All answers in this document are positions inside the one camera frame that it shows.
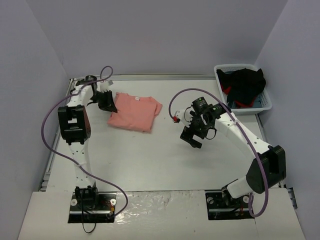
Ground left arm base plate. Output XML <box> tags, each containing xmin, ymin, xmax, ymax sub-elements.
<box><xmin>67</xmin><ymin>192</ymin><xmax>116</xmax><ymax>224</ymax></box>

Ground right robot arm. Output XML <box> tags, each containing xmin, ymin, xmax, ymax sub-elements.
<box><xmin>173</xmin><ymin>97</ymin><xmax>287</xmax><ymax>207</ymax></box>

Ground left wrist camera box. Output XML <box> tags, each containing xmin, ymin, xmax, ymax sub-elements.
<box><xmin>99</xmin><ymin>80</ymin><xmax>114</xmax><ymax>93</ymax></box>

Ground black loop cable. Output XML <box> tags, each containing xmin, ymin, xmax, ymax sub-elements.
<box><xmin>81</xmin><ymin>212</ymin><xmax>99</xmax><ymax>234</ymax></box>

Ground pink t shirt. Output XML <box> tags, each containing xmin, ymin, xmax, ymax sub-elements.
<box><xmin>107</xmin><ymin>92</ymin><xmax>163</xmax><ymax>133</ymax></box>

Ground black and red clothes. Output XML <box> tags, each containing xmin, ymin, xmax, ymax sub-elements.
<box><xmin>216</xmin><ymin>68</ymin><xmax>266</xmax><ymax>108</ymax></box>

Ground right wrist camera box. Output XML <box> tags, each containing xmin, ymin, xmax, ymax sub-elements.
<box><xmin>173</xmin><ymin>106</ymin><xmax>193</xmax><ymax>128</ymax></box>

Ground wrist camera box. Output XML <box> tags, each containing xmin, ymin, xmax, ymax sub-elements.
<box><xmin>173</xmin><ymin>106</ymin><xmax>193</xmax><ymax>128</ymax></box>
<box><xmin>99</xmin><ymin>80</ymin><xmax>114</xmax><ymax>93</ymax></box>

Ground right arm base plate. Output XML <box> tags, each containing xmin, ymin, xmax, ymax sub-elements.
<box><xmin>205</xmin><ymin>190</ymin><xmax>253</xmax><ymax>221</ymax></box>

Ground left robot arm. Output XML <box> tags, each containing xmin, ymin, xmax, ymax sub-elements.
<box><xmin>57</xmin><ymin>75</ymin><xmax>118</xmax><ymax>210</ymax></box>

